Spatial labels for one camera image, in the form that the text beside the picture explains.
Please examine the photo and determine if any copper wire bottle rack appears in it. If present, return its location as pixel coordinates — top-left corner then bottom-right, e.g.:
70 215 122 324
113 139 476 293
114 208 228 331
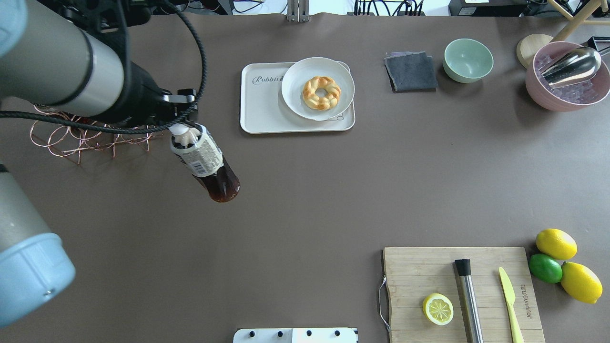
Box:
29 121 163 165

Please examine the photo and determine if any mint green bowl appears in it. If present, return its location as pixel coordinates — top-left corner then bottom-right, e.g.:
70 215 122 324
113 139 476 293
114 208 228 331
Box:
443 38 494 84

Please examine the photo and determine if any braided ring pastry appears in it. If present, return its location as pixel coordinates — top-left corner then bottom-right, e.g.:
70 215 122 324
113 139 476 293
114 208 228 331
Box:
302 76 342 111

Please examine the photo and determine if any round wooden coaster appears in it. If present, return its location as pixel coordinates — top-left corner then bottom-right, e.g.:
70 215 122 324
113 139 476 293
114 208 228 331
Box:
516 33 553 68

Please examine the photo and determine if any yellow plastic knife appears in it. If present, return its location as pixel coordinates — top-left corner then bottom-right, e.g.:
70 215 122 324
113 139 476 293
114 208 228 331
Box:
498 267 525 343

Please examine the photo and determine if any green lime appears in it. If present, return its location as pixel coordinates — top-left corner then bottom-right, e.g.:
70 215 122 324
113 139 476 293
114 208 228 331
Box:
528 253 563 283

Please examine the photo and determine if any grey folded cloth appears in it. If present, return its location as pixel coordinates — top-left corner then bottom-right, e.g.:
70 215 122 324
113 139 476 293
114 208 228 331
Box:
384 51 438 92

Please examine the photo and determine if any white serving tray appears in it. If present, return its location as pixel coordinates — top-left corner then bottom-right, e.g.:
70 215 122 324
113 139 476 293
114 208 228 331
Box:
240 61 356 134

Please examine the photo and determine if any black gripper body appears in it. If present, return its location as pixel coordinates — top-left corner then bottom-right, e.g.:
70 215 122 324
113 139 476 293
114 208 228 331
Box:
129 62 196 127

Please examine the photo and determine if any steel muddler rod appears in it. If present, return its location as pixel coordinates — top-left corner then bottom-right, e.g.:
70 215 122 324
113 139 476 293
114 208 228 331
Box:
454 259 484 343

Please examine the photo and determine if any pink ice bowl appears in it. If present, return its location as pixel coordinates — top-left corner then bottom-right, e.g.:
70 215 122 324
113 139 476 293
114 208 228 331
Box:
526 41 610 111

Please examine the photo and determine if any white round plate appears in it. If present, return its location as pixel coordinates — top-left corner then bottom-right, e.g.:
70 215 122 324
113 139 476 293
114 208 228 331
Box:
281 57 355 121

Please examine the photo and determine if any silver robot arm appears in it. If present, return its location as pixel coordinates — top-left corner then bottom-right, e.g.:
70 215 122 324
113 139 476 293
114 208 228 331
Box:
1 0 204 327

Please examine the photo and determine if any half lemon slice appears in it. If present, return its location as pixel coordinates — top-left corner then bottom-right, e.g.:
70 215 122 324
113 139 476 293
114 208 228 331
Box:
422 293 455 326

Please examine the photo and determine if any steel ice scoop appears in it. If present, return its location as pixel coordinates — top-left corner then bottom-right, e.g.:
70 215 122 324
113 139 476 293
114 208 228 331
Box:
541 46 602 89

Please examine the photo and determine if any whole yellow lemon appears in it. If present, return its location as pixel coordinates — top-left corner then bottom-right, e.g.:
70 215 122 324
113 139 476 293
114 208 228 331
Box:
536 228 578 260

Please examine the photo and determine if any tea bottle white cap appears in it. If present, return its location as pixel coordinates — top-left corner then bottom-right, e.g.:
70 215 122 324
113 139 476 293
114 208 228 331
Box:
171 123 240 203

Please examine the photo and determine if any wooden cutting board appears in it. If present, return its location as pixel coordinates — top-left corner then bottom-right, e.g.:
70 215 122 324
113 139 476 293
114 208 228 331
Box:
383 247 545 343

